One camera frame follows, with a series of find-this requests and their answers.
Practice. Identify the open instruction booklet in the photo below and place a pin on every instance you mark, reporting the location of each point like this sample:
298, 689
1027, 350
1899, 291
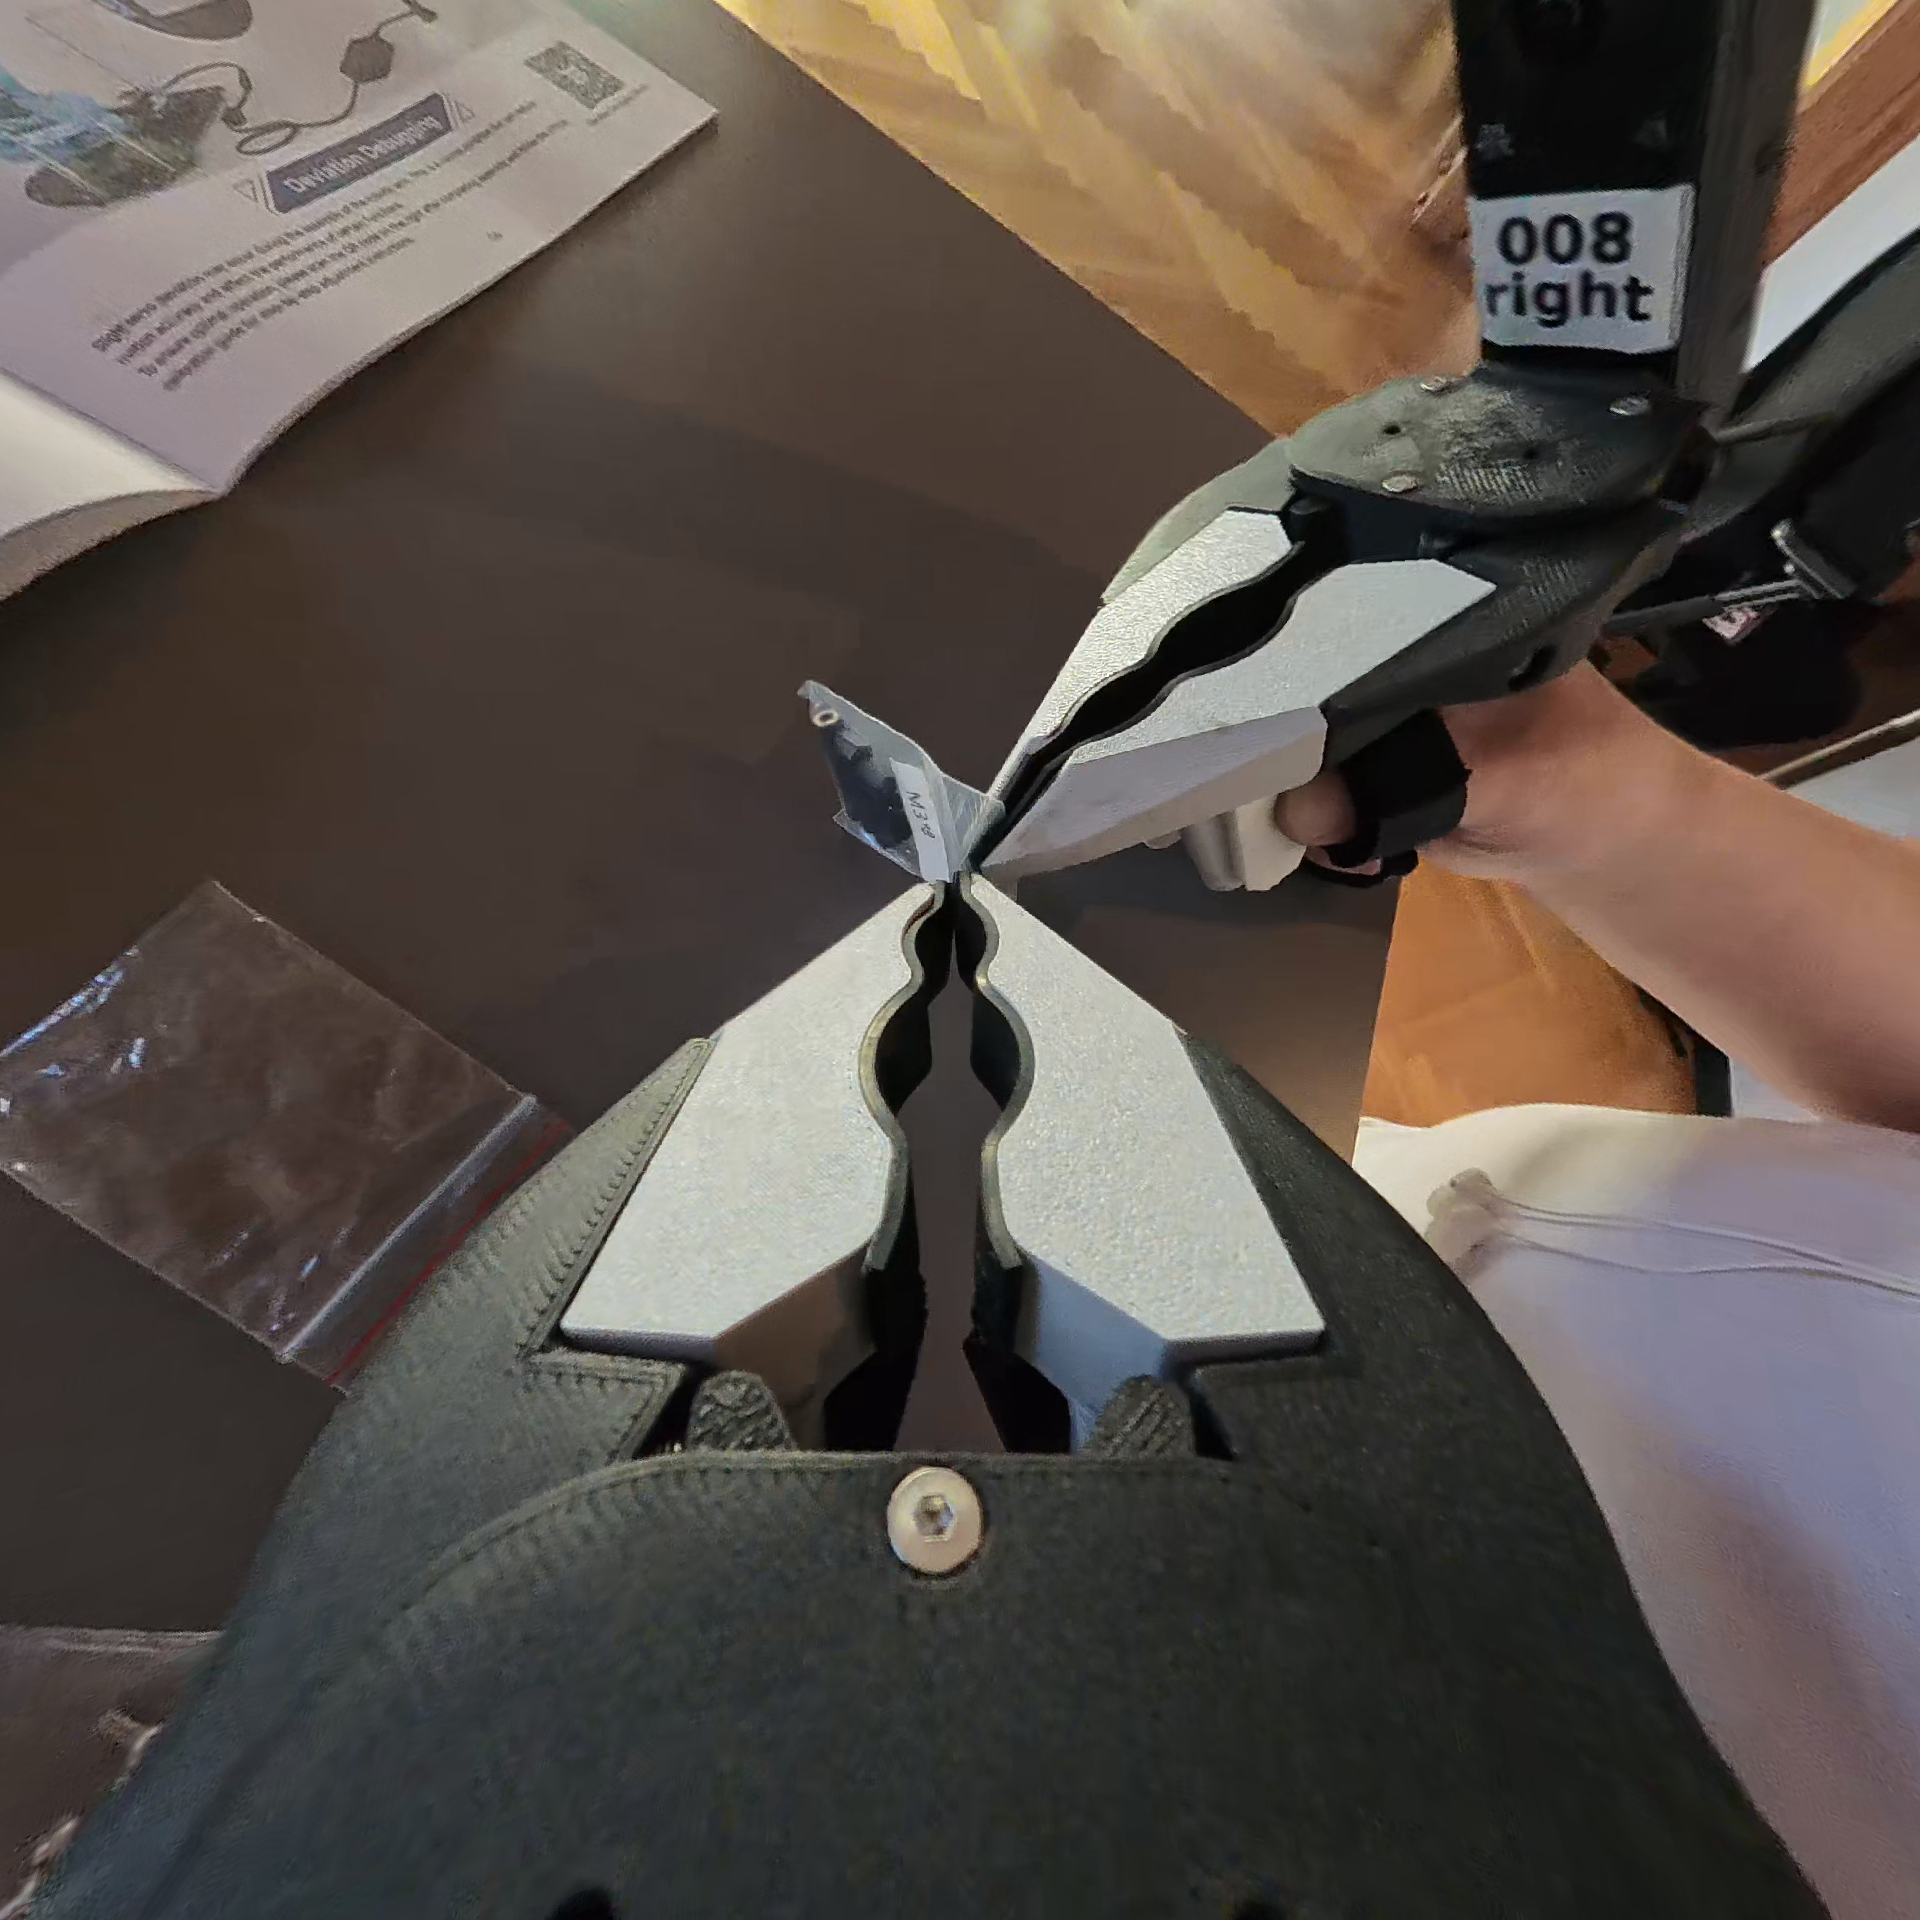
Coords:
299, 299

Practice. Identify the person's right hand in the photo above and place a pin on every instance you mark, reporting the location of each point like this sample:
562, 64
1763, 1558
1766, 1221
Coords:
1546, 796

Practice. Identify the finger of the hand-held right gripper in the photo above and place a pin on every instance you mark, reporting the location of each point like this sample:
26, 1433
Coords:
1201, 749
1184, 579

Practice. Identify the person's right forearm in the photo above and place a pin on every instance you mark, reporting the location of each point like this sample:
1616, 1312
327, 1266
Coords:
1770, 931

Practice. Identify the person's white shirt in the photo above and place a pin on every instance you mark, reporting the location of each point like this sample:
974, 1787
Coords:
1723, 1499

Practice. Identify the small zip bag black screws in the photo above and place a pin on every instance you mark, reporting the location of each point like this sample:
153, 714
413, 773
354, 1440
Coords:
878, 780

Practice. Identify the black office chair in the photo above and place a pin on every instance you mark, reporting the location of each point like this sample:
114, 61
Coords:
1846, 450

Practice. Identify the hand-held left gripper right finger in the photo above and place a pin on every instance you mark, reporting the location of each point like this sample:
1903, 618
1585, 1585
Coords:
1141, 1185

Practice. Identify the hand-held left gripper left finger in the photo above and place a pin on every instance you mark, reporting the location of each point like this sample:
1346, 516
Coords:
750, 1185

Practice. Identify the dark brown desk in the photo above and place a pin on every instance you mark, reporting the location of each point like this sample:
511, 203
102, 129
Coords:
599, 629

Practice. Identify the clear zip bag red stripe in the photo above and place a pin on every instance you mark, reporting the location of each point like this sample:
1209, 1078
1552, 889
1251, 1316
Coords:
254, 1109

